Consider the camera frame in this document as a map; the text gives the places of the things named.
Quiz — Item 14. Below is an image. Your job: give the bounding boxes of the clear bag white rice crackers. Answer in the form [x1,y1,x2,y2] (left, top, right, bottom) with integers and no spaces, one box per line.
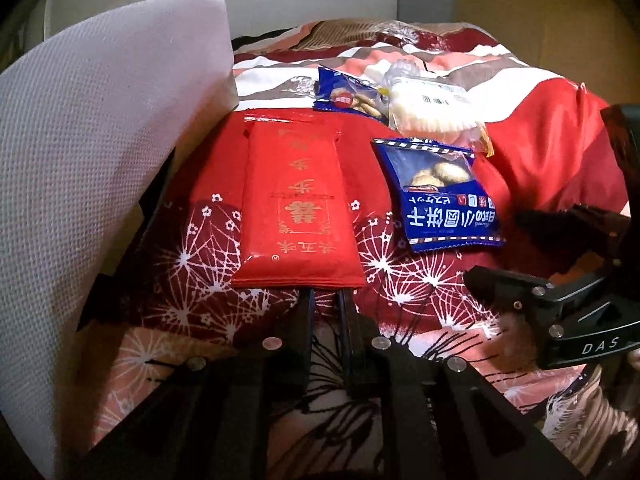
[385,77,495,156]

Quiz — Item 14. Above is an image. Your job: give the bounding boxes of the red striped floral bedspread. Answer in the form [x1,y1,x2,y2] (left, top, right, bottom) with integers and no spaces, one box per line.
[72,21,639,478]

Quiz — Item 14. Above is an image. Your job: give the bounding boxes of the blue cookie packet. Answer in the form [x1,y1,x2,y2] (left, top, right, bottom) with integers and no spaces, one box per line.
[372,138,503,252]
[312,66,388,125]

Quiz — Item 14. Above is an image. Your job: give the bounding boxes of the clear plastic bottle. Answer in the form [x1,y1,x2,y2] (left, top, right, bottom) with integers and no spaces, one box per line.
[369,58,425,87]

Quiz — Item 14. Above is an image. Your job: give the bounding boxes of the red snack packet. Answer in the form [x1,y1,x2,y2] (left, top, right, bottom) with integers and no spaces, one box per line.
[231,114,366,289]

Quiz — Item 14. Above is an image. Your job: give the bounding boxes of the white fabric storage box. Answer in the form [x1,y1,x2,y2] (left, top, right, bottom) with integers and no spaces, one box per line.
[1,0,238,479]

